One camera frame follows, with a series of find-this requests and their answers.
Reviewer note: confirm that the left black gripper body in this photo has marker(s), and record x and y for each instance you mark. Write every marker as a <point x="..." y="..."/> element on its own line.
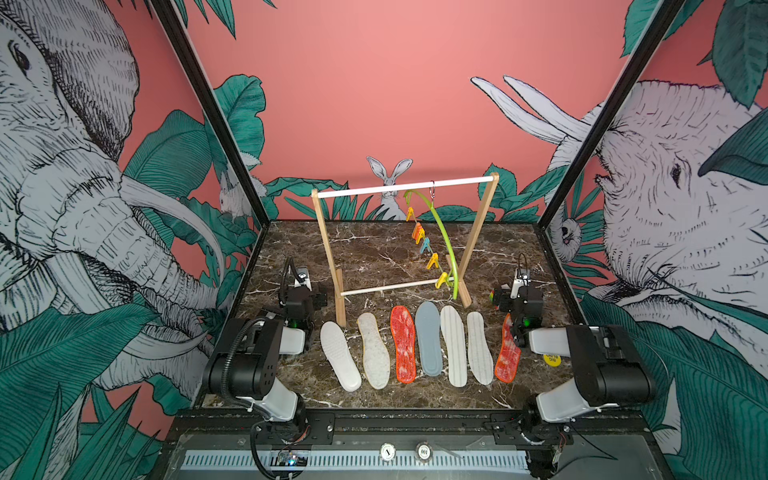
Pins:
<point x="316" y="300"/>

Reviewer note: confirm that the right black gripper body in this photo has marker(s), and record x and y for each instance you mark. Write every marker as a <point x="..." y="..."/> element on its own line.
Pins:
<point x="510" y="304"/>

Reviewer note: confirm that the white embossed foam insole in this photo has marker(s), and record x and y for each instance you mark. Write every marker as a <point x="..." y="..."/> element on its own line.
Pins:
<point x="336" y="350"/>

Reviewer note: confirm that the orange-edged felt insole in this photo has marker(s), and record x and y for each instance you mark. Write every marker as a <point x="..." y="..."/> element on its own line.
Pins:
<point x="508" y="360"/>
<point x="403" y="333"/>

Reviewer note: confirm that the white thin insole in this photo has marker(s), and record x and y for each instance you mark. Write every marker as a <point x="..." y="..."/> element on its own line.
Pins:
<point x="479" y="356"/>

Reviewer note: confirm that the white striped fabric insole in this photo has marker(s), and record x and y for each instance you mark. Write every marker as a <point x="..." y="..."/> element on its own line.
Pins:
<point x="453" y="332"/>

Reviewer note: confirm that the yellow-edged felt insole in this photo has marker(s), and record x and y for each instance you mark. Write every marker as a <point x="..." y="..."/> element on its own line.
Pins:
<point x="376" y="360"/>

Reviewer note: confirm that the grey bubbled foam insole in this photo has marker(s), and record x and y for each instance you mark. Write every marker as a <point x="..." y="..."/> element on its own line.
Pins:
<point x="427" y="324"/>

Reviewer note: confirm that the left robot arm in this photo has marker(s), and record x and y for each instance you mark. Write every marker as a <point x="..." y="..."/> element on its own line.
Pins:
<point x="243" y="369"/>

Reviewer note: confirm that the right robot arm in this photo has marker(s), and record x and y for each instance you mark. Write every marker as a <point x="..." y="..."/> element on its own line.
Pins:
<point x="608" y="371"/>

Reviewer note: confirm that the yellow clothespin at hanger end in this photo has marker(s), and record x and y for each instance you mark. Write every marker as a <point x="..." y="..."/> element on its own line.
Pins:
<point x="442" y="280"/>

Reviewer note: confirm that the yellow round sticker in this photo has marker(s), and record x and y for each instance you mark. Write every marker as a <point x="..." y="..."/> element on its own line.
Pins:
<point x="552" y="360"/>

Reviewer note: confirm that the light blue clothespin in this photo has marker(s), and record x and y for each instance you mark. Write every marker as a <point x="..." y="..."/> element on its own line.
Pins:
<point x="425" y="246"/>

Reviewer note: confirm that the small green circuit board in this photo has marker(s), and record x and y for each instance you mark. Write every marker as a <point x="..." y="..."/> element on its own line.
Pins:
<point x="290" y="460"/>

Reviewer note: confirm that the white perforated vent strip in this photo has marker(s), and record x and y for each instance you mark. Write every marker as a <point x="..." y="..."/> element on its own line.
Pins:
<point x="351" y="460"/>

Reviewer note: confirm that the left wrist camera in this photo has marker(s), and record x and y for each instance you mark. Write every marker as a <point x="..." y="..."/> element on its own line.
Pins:
<point x="301" y="277"/>

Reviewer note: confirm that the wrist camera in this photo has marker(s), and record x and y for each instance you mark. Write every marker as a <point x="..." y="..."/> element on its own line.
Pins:
<point x="301" y="277"/>
<point x="521" y="280"/>

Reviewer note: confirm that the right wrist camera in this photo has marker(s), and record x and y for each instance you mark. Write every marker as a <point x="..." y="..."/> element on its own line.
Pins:
<point x="521" y="280"/>

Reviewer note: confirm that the wooden hanger rack frame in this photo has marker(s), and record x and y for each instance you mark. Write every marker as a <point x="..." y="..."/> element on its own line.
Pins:
<point x="458" y="269"/>

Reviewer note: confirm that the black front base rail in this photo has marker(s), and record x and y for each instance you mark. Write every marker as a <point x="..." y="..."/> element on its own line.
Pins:
<point x="325" y="427"/>

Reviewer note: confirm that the left black frame post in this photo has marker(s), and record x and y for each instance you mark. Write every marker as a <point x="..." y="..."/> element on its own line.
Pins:
<point x="169" y="17"/>

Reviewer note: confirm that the black frame post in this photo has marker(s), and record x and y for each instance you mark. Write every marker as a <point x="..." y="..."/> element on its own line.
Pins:
<point x="169" y="17"/>
<point x="659" y="23"/>

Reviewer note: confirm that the right black frame post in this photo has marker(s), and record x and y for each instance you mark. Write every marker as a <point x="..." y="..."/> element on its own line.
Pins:
<point x="659" y="23"/>

